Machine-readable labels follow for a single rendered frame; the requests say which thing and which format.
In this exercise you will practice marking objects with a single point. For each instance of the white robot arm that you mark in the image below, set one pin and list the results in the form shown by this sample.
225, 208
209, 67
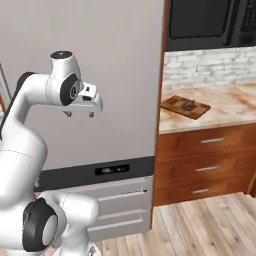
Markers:
20, 160

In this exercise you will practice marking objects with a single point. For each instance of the brown wooden drawer front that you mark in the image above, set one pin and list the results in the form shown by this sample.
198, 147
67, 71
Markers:
180, 141
173, 195
173, 170

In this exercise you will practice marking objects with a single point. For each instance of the brown wooden cutting board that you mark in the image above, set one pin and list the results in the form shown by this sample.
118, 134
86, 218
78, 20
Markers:
173, 104

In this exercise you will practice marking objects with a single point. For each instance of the large grey fridge drawer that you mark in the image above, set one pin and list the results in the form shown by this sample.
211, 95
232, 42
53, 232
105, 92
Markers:
133, 186

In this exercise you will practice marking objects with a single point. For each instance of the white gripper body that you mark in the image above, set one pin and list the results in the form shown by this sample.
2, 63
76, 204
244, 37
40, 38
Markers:
87, 105

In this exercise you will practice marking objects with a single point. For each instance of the black fridge control band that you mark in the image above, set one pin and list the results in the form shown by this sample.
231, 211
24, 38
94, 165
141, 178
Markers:
83, 175

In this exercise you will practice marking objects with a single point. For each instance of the grey fridge door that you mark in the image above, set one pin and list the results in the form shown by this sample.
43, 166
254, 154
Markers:
120, 60

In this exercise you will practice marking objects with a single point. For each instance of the black microwave oven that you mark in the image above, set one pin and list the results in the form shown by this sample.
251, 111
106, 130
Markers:
200, 20

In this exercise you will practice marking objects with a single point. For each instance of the small grey fridge drawer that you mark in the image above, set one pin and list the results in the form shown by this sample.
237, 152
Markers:
126, 218

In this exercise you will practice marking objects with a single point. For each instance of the brown wooden side panel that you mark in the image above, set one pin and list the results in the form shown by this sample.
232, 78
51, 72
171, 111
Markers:
159, 83

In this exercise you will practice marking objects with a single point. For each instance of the dark grey fish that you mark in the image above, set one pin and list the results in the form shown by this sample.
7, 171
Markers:
188, 105

